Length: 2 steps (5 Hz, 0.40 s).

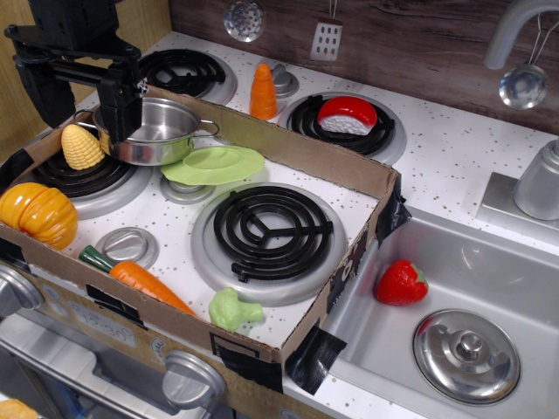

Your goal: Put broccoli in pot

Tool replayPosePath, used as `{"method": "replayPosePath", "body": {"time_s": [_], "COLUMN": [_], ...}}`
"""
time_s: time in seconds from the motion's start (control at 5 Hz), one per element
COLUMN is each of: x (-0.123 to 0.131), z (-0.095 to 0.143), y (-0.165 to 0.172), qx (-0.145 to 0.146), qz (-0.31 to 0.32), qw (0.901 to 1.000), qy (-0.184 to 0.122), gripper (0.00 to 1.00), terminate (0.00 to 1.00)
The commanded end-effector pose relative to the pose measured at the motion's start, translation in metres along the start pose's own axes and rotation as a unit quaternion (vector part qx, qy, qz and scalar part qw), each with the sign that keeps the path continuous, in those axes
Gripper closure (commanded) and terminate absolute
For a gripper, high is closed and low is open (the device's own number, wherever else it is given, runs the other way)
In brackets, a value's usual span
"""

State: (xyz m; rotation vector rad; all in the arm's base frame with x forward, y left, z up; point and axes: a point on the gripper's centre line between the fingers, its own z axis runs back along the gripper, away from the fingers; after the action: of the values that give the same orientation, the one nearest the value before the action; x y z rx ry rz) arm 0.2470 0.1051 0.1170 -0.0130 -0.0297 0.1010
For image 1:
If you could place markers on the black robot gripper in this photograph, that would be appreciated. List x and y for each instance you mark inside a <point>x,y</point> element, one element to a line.
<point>77,41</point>

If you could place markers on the green toy broccoli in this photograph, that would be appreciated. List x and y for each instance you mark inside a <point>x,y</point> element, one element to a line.
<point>229,312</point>

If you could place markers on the silver metal pot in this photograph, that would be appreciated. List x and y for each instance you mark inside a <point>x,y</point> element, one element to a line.
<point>166,135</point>

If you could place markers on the silver pot lid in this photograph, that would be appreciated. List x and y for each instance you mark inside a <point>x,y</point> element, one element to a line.
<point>466,357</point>

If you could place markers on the yellow toy corn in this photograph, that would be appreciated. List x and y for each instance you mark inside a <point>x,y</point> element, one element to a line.
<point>81,149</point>

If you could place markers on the black front left burner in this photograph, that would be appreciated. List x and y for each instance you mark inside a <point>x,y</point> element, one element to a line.
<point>56,173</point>

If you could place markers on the black burner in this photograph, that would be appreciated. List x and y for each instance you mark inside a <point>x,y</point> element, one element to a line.
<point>182,71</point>
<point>272,233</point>
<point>56,173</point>
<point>302,119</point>

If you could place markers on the black back left burner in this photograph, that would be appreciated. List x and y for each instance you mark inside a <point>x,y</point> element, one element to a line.
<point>182,71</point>

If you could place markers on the orange toy pumpkin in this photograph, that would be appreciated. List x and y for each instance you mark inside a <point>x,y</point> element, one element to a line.
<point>43,213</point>

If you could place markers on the silver stove knob middle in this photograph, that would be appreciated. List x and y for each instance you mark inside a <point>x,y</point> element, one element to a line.
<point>184,194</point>

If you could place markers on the silver stove knob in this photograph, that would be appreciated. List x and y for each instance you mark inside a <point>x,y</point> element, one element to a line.
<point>285,83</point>
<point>130,244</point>
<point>184,194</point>

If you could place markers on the green plastic plate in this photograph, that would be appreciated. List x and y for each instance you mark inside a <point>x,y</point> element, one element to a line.
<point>215,166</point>

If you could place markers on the silver stove knob front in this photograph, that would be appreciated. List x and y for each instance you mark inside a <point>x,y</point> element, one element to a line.
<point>130,244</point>

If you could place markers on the silver hanging strainer spoon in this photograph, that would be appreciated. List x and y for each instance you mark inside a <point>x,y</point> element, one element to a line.
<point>244,20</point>

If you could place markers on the orange toy carrot cone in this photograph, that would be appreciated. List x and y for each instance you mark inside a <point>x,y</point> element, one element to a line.
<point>263,103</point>

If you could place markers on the orange toy carrot green stem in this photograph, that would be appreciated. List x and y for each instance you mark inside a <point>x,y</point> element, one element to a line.
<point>132,274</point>

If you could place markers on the brown cardboard fence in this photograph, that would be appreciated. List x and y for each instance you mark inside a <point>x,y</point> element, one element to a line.
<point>363,193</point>

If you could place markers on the silver stove knob back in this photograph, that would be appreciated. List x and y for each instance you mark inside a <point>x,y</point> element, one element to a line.
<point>285,83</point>

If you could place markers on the silver oven knob left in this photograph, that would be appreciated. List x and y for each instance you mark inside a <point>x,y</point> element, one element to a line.
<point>17,293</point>

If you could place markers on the silver oven knob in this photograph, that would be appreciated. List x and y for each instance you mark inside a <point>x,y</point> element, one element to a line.
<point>17,293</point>
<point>189,382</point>

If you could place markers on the black back right burner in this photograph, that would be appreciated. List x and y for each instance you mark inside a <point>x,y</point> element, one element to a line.
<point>302,119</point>

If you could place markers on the black front right burner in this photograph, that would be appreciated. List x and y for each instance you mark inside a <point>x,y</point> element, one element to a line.
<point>272,233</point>

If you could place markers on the silver hanging spatula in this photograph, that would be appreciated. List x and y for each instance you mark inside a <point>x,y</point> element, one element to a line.
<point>327,36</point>

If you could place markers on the red white toy sushi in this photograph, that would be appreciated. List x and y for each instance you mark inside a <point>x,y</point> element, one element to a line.
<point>347,115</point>

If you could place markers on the silver oven knob right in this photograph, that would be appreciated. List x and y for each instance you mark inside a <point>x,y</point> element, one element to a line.
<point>189,382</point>

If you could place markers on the yellow toy bottom corner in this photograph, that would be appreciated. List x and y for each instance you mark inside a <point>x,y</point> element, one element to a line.
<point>15,409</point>

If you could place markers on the red toy strawberry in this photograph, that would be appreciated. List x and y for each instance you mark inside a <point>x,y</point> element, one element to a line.
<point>402,284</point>

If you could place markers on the silver sink basin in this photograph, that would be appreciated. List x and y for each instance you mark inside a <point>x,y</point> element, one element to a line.
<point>512,285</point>

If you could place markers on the silver toy faucet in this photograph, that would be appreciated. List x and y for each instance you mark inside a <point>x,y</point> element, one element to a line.
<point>509,27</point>

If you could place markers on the silver hanging ladle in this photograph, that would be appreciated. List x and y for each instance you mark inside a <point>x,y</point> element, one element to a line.
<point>526,86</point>

